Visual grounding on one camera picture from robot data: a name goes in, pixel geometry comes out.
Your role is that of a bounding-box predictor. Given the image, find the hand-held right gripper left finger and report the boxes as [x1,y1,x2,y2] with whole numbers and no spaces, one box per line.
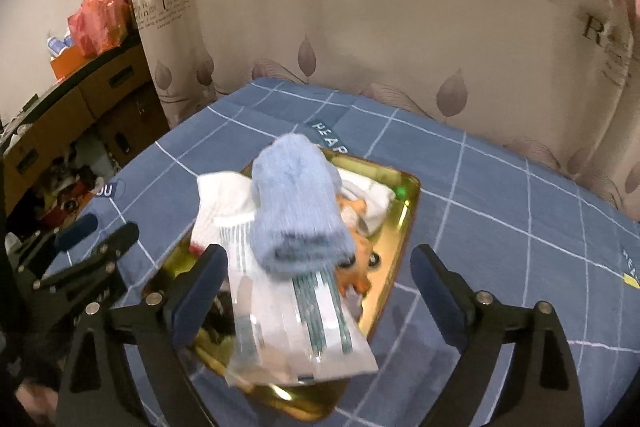
[55,243,229,427]

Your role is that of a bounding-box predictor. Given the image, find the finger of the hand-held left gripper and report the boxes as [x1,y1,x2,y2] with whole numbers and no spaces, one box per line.
[32,222,141,303]
[5,213,99,278]

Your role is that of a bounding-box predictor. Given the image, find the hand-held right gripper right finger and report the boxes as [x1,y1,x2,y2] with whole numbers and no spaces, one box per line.
[410,243,586,427]

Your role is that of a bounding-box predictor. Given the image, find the white floral tissue packet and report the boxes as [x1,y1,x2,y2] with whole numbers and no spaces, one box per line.
[225,277,301,390]

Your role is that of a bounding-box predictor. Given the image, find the orange bug-eyed squeeze toy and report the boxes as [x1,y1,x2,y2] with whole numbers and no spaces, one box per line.
[334,197,381,300]

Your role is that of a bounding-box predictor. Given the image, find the white knit glove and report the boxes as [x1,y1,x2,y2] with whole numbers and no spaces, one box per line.
[191,171,258,258]

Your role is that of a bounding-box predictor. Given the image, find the red and gold tin box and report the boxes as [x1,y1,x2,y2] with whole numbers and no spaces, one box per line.
[141,150,422,423]

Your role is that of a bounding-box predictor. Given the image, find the white socks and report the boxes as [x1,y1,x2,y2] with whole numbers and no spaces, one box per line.
[330,167,397,233]

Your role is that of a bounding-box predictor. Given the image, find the green striped mask packet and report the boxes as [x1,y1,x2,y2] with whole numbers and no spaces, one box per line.
[215,213,379,383]

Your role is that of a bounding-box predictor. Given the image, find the light blue towel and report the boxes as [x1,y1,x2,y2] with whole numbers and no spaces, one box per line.
[249,133,357,280]

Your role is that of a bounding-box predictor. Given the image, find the clutter pile under desk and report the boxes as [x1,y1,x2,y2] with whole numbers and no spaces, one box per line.
[37,142,108,228]

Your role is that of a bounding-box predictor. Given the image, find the blue checked blanket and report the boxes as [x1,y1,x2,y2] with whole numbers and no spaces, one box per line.
[75,77,640,427]

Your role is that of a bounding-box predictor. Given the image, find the wooden desk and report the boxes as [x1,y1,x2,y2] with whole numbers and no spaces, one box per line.
[0,34,168,218]

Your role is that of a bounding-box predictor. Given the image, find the orange box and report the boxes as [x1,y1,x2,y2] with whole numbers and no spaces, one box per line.
[50,44,88,80]

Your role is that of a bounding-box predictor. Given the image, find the red plastic bag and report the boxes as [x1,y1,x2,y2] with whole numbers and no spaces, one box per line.
[67,0,132,58]

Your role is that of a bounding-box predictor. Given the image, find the beige leaf print curtain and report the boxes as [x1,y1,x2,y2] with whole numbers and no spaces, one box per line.
[92,0,640,220]

